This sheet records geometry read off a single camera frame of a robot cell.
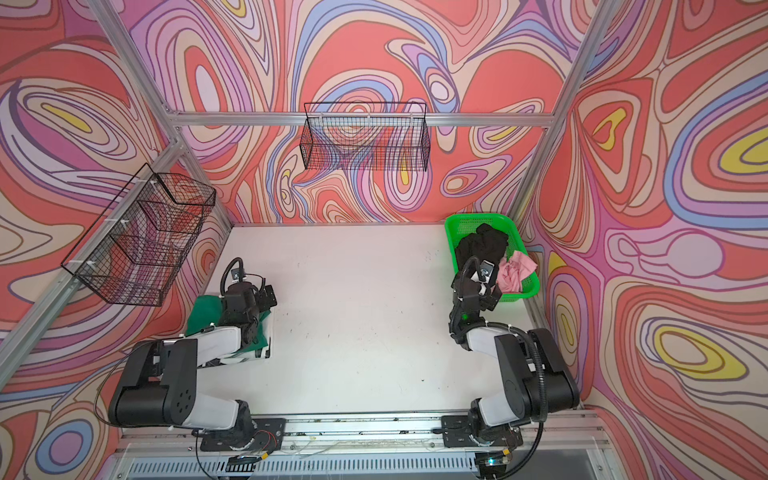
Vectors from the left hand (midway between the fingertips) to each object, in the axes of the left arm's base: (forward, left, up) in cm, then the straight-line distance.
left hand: (258, 287), depth 93 cm
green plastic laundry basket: (+29, -68, -1) cm, 74 cm away
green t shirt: (-8, +13, 0) cm, 15 cm away
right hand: (0, -71, +3) cm, 71 cm away
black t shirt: (+16, -75, +3) cm, 77 cm away
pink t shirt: (+8, -83, -2) cm, 84 cm away
